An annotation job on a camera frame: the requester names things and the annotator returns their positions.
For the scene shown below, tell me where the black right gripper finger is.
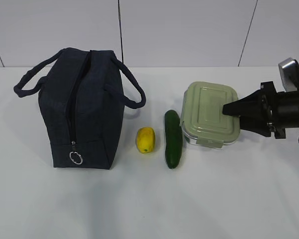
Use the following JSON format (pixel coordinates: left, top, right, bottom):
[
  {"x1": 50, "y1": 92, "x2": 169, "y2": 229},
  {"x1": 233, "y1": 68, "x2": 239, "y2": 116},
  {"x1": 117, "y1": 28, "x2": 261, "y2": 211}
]
[
  {"x1": 240, "y1": 117, "x2": 271, "y2": 137},
  {"x1": 222, "y1": 90, "x2": 263, "y2": 117}
]

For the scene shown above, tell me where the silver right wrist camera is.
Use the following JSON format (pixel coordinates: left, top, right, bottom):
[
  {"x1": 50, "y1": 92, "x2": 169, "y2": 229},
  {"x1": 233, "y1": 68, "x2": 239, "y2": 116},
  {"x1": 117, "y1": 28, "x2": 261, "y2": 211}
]
[{"x1": 278, "y1": 57, "x2": 299, "y2": 92}]

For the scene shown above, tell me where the yellow lemon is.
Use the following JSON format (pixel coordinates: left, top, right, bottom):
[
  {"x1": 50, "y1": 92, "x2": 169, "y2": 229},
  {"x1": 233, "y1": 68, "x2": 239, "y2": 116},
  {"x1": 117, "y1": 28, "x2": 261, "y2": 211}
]
[{"x1": 136, "y1": 127, "x2": 155, "y2": 153}]

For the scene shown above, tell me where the navy blue lunch bag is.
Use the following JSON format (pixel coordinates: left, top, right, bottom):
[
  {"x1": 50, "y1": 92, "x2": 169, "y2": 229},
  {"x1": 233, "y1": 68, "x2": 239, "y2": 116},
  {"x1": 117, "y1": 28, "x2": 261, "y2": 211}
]
[{"x1": 13, "y1": 47, "x2": 146, "y2": 169}]

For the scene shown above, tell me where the green cucumber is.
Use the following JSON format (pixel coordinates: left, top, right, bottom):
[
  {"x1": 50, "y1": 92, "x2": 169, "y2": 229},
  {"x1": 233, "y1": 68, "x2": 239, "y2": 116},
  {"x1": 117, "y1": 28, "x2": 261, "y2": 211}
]
[{"x1": 164, "y1": 110, "x2": 183, "y2": 169}]

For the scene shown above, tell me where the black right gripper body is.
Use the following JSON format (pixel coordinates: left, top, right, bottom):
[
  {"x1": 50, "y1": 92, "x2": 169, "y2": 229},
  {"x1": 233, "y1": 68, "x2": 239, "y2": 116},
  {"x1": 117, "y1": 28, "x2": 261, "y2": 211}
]
[{"x1": 260, "y1": 82, "x2": 299, "y2": 139}]

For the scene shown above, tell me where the glass container green lid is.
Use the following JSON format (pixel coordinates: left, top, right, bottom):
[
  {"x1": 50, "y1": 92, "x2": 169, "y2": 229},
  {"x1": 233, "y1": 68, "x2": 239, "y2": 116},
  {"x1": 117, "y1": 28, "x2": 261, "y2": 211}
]
[{"x1": 180, "y1": 82, "x2": 240, "y2": 149}]

